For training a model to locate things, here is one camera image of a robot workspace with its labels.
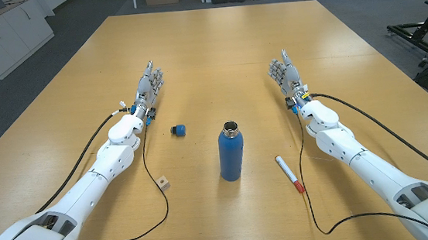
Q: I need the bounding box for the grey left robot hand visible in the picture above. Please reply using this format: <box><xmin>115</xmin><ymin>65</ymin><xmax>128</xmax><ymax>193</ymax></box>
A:
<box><xmin>131</xmin><ymin>59</ymin><xmax>168</xmax><ymax>109</ymax></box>

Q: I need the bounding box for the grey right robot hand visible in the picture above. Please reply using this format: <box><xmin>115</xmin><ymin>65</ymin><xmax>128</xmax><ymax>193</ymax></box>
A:
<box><xmin>265</xmin><ymin>47</ymin><xmax>306</xmax><ymax>97</ymax></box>

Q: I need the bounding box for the blue bottle cap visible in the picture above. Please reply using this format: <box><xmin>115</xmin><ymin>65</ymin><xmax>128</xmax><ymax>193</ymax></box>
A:
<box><xmin>169</xmin><ymin>123</ymin><xmax>187</xmax><ymax>138</ymax></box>

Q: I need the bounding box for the white marker with red cap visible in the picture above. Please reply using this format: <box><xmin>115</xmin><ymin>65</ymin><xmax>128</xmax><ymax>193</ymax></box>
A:
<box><xmin>274</xmin><ymin>153</ymin><xmax>306</xmax><ymax>196</ymax></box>

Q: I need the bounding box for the small wooden block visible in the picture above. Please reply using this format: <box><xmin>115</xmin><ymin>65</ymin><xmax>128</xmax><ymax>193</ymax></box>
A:
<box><xmin>156</xmin><ymin>174</ymin><xmax>172</xmax><ymax>193</ymax></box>

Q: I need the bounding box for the blue metal bottle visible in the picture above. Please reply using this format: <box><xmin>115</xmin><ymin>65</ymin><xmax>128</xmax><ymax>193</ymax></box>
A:
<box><xmin>215</xmin><ymin>119</ymin><xmax>248</xmax><ymax>183</ymax></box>

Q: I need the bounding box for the black wheeled stand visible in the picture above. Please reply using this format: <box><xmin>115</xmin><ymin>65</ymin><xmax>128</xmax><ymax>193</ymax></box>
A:
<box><xmin>384</xmin><ymin>0</ymin><xmax>428</xmax><ymax>70</ymax></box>

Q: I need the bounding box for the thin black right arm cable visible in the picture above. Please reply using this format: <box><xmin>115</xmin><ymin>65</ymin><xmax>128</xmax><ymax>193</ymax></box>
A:
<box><xmin>293</xmin><ymin>97</ymin><xmax>428</xmax><ymax>240</ymax></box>

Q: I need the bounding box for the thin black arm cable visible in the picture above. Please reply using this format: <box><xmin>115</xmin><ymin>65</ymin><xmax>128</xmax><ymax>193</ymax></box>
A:
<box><xmin>293</xmin><ymin>97</ymin><xmax>428</xmax><ymax>240</ymax></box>
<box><xmin>43</xmin><ymin>118</ymin><xmax>173</xmax><ymax>240</ymax></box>

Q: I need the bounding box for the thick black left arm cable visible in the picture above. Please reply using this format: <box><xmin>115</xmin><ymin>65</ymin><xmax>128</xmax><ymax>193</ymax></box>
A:
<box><xmin>26</xmin><ymin>108</ymin><xmax>139</xmax><ymax>215</ymax></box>

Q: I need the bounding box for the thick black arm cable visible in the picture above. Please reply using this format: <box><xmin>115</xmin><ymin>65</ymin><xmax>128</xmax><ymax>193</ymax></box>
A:
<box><xmin>310</xmin><ymin>83</ymin><xmax>428</xmax><ymax>201</ymax></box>
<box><xmin>26</xmin><ymin>108</ymin><xmax>139</xmax><ymax>215</ymax></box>

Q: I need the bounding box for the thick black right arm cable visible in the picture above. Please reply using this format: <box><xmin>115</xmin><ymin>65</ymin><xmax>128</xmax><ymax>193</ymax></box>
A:
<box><xmin>310</xmin><ymin>83</ymin><xmax>428</xmax><ymax>201</ymax></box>

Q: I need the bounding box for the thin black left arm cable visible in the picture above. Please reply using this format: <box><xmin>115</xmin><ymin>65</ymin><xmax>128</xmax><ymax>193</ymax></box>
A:
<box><xmin>43</xmin><ymin>118</ymin><xmax>173</xmax><ymax>240</ymax></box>

